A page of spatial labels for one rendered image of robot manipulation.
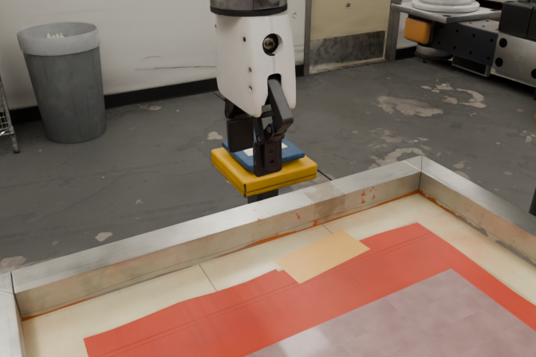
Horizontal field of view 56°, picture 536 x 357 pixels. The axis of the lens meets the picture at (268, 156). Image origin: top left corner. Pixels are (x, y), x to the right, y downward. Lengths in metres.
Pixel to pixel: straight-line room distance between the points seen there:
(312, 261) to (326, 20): 3.98
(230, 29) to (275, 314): 0.28
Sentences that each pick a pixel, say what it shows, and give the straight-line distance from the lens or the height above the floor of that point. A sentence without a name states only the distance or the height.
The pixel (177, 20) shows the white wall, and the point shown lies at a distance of 3.81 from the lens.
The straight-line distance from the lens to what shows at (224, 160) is 0.80.
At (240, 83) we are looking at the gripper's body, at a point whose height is 1.16.
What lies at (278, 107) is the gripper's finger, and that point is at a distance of 0.47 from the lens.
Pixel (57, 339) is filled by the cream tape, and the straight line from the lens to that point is 0.53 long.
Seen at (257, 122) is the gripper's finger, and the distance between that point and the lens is 0.50.
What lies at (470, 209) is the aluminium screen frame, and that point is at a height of 0.98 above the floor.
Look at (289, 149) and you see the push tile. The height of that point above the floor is 0.97.
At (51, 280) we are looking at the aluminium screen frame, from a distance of 0.54.
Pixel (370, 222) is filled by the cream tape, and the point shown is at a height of 0.96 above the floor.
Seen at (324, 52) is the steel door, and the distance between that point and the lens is 4.54.
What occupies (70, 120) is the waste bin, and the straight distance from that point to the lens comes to 3.26.
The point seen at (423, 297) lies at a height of 0.96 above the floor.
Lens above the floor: 1.31
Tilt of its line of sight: 26 degrees down
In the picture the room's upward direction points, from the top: straight up
